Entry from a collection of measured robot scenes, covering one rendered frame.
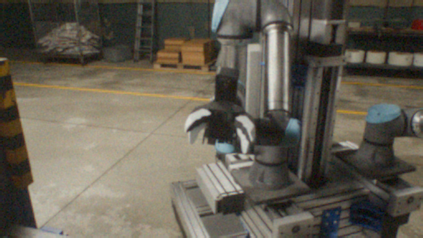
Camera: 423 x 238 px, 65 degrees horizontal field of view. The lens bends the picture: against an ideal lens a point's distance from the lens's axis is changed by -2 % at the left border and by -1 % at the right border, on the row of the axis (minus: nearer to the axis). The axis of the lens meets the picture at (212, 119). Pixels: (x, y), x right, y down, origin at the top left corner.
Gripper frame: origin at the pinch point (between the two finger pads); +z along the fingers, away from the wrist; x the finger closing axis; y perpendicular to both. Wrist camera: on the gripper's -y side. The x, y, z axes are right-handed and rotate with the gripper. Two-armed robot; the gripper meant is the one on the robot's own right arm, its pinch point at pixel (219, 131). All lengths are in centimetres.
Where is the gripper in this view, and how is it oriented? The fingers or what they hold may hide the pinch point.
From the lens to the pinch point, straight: 57.9
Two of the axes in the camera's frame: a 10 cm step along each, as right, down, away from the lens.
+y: -1.3, 9.2, 3.7
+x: -9.8, -1.7, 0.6
